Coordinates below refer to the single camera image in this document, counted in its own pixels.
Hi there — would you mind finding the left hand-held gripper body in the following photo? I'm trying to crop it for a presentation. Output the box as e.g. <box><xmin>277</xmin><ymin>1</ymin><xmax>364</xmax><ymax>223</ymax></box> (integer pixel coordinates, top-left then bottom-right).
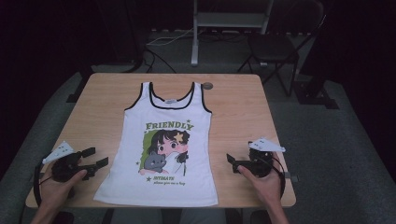
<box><xmin>41</xmin><ymin>140</ymin><xmax>92</xmax><ymax>183</ymax></box>

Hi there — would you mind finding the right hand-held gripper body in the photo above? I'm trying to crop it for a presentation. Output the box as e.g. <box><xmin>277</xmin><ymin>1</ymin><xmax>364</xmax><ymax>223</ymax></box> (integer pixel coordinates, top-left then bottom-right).
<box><xmin>236</xmin><ymin>137</ymin><xmax>287</xmax><ymax>178</ymax></box>

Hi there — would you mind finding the white printed tank top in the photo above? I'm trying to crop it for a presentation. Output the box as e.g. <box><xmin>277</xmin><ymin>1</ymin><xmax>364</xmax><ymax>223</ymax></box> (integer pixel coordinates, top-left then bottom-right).
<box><xmin>92</xmin><ymin>81</ymin><xmax>219</xmax><ymax>208</ymax></box>

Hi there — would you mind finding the person's right hand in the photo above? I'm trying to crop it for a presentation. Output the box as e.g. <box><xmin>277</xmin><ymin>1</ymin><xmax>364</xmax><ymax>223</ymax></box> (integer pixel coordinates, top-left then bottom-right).
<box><xmin>237</xmin><ymin>151</ymin><xmax>283</xmax><ymax>207</ymax></box>

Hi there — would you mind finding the person's left hand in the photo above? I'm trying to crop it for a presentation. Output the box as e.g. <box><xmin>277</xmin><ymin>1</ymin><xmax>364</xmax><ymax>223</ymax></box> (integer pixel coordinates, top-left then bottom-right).
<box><xmin>37</xmin><ymin>157</ymin><xmax>89</xmax><ymax>213</ymax></box>

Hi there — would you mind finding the person's right leg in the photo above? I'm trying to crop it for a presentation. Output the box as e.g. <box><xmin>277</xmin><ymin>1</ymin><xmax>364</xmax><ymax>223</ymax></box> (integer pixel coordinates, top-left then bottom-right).
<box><xmin>180</xmin><ymin>207</ymin><xmax>227</xmax><ymax>224</ymax></box>

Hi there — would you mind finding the black stand base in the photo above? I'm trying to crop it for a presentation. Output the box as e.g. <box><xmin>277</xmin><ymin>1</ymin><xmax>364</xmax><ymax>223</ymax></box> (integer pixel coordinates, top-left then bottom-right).
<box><xmin>293</xmin><ymin>79</ymin><xmax>341</xmax><ymax>110</ymax></box>

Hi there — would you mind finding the black folding chair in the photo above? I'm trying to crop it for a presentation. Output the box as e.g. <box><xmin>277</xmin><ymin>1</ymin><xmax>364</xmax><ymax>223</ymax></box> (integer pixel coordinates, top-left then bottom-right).
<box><xmin>237</xmin><ymin>0</ymin><xmax>327</xmax><ymax>98</ymax></box>

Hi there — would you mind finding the grey metal stand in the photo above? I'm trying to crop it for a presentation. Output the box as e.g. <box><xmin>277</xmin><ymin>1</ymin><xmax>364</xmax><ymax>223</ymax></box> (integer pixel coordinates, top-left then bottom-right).
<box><xmin>191</xmin><ymin>0</ymin><xmax>276</xmax><ymax>67</ymax></box>

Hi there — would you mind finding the long power strip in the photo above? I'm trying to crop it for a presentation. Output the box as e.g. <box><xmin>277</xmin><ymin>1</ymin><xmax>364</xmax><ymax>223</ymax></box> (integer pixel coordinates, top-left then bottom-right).
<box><xmin>150</xmin><ymin>27</ymin><xmax>312</xmax><ymax>36</ymax></box>

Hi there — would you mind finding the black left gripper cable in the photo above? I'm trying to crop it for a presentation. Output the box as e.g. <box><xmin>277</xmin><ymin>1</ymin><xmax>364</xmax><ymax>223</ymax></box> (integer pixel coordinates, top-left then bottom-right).
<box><xmin>33</xmin><ymin>161</ymin><xmax>55</xmax><ymax>207</ymax></box>

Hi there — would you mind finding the black floor cable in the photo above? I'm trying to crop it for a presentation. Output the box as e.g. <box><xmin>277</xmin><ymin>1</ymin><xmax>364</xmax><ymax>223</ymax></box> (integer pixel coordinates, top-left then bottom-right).
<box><xmin>142</xmin><ymin>47</ymin><xmax>177</xmax><ymax>75</ymax></box>

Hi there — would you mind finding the white floor cable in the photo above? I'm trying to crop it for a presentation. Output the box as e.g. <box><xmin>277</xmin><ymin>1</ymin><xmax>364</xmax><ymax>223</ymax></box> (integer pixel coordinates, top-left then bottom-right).
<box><xmin>146</xmin><ymin>27</ymin><xmax>206</xmax><ymax>48</ymax></box>

